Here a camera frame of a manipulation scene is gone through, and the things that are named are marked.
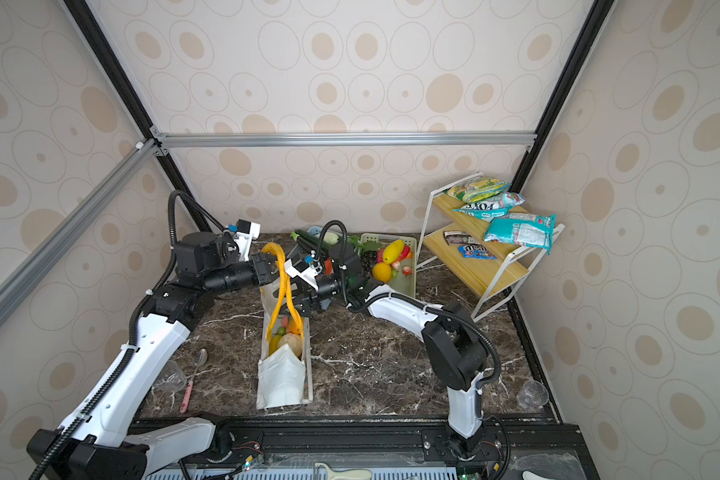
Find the orange mango fruit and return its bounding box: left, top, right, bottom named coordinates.
left=268, top=327, right=287, bottom=355

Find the white canvas grocery bag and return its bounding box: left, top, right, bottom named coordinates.
left=256, top=243, right=314, bottom=410

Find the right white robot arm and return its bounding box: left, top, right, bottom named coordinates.
left=288, top=275, right=502, bottom=460

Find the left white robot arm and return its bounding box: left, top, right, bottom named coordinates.
left=27, top=252, right=285, bottom=479

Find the yellow green snack bag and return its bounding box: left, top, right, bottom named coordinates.
left=446, top=176, right=510, bottom=204

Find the white teal snack bag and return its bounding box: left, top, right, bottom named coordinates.
left=454, top=192, right=525, bottom=221

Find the long green cucumber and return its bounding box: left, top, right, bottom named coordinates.
left=291, top=230, right=323, bottom=250

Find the green leafy vegetable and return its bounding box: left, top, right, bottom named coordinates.
left=348, top=235, right=382, bottom=253

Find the yellow orange citrus fruit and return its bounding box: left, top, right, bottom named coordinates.
left=372, top=262, right=393, bottom=283

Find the yellow papaya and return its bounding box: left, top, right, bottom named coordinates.
left=382, top=239, right=407, bottom=265

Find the pale green plastic basket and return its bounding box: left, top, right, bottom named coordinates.
left=359, top=233, right=417, bottom=297

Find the metal spoon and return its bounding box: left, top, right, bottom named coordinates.
left=179, top=348, right=208, bottom=414

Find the clear plastic cup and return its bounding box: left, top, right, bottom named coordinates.
left=516, top=379, right=550, bottom=411
left=152, top=360, right=188, bottom=394

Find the dark candy packet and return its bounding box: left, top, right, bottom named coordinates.
left=443, top=231, right=480, bottom=245

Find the wooden two tier shelf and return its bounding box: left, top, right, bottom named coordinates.
left=419, top=173, right=548, bottom=321

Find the blue candy packet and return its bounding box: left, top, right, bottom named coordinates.
left=457, top=245, right=497, bottom=260

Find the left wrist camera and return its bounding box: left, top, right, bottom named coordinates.
left=173, top=218, right=262, bottom=283

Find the horizontal aluminium frame bar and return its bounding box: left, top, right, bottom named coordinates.
left=156, top=131, right=536, bottom=148

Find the left aluminium frame bar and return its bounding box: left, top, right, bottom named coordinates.
left=0, top=139, right=157, bottom=328

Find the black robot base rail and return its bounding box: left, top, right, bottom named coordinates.
left=173, top=413, right=601, bottom=480

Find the black corner frame post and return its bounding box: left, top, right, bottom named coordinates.
left=63, top=0, right=193, bottom=197

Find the black right corner post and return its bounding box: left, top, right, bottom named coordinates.
left=510, top=0, right=615, bottom=193

